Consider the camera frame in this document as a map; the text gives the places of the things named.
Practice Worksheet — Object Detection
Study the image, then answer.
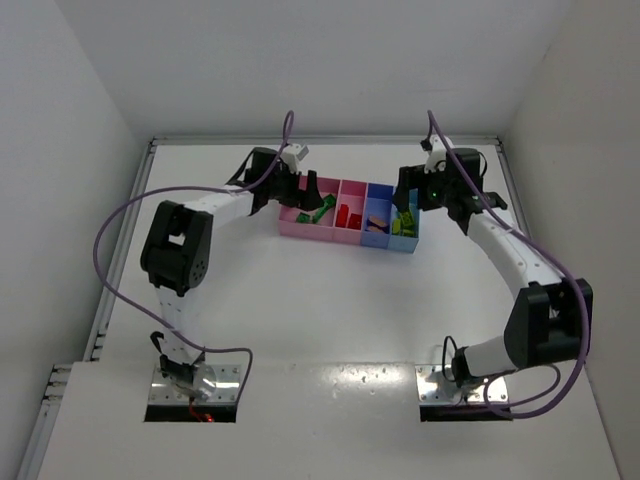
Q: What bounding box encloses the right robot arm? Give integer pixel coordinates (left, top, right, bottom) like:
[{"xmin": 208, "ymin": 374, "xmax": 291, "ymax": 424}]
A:
[{"xmin": 392, "ymin": 148, "xmax": 593, "ymax": 387}]

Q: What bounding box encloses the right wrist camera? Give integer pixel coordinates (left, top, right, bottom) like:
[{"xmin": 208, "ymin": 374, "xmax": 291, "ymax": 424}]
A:
[{"xmin": 420, "ymin": 134, "xmax": 447, "ymax": 173}]

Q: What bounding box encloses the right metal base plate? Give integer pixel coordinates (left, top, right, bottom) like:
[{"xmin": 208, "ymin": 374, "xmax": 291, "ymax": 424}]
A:
[{"xmin": 415, "ymin": 364, "xmax": 509, "ymax": 407}]

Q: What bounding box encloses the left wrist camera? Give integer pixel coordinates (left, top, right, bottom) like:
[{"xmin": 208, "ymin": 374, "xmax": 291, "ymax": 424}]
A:
[{"xmin": 280, "ymin": 144, "xmax": 309, "ymax": 172}]

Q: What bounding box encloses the green lego brick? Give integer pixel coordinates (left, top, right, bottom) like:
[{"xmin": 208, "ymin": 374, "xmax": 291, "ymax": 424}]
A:
[
  {"xmin": 312, "ymin": 194, "xmax": 336, "ymax": 224},
  {"xmin": 296, "ymin": 212, "xmax": 311, "ymax": 224}
]

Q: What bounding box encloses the pink small container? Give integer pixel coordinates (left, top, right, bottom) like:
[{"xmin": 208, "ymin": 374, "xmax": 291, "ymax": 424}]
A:
[{"xmin": 333, "ymin": 180, "xmax": 367, "ymax": 245}]

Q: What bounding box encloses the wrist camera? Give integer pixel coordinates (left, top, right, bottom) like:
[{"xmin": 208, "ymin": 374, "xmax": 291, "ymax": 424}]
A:
[
  {"xmin": 420, "ymin": 134, "xmax": 447, "ymax": 173},
  {"xmin": 280, "ymin": 144, "xmax": 309, "ymax": 172}
]

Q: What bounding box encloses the dark blue container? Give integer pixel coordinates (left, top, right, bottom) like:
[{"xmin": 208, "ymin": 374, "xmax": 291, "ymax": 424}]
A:
[{"xmin": 361, "ymin": 183, "xmax": 394, "ymax": 250}]

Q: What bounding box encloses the red lego brick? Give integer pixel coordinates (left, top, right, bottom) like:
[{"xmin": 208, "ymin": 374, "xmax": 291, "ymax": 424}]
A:
[
  {"xmin": 335, "ymin": 204, "xmax": 349, "ymax": 228},
  {"xmin": 347, "ymin": 213, "xmax": 362, "ymax": 230}
]

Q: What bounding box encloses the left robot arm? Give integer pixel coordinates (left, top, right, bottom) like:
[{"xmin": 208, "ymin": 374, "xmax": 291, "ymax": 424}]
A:
[{"xmin": 141, "ymin": 144, "xmax": 323, "ymax": 389}]

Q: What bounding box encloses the pink large container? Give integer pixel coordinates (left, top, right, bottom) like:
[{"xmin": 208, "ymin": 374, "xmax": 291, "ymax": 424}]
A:
[{"xmin": 278, "ymin": 176, "xmax": 341, "ymax": 242}]

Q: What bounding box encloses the light blue container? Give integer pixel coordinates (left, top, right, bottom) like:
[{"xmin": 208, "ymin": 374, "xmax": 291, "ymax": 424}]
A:
[{"xmin": 388, "ymin": 189, "xmax": 420, "ymax": 253}]

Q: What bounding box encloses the metal base plate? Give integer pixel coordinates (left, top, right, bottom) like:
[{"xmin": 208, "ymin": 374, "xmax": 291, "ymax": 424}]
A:
[
  {"xmin": 415, "ymin": 364, "xmax": 509, "ymax": 407},
  {"xmin": 148, "ymin": 364, "xmax": 242, "ymax": 406}
]

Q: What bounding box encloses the yellow-green long lego brick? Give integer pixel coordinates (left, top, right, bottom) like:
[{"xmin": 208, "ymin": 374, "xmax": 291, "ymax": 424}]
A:
[{"xmin": 397, "ymin": 210, "xmax": 416, "ymax": 229}]

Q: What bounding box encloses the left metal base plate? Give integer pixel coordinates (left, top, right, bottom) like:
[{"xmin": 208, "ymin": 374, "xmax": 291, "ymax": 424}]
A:
[{"xmin": 148, "ymin": 364, "xmax": 242, "ymax": 406}]

